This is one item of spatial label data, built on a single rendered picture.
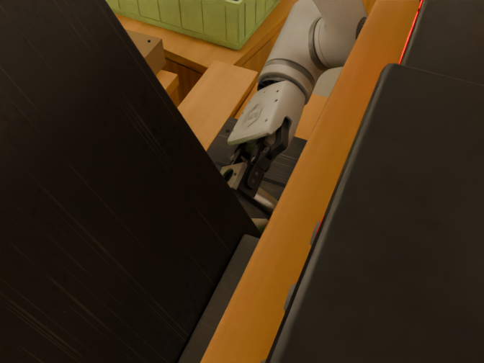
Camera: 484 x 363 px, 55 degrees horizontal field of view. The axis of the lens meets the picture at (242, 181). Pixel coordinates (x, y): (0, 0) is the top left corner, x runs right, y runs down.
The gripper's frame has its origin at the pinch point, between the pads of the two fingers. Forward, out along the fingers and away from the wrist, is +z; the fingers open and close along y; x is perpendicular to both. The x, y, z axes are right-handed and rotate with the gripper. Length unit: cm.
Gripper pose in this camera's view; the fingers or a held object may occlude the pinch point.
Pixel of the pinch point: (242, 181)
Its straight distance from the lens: 65.1
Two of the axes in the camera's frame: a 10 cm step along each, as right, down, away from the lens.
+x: 7.3, 5.1, 4.4
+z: -3.8, 8.5, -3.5
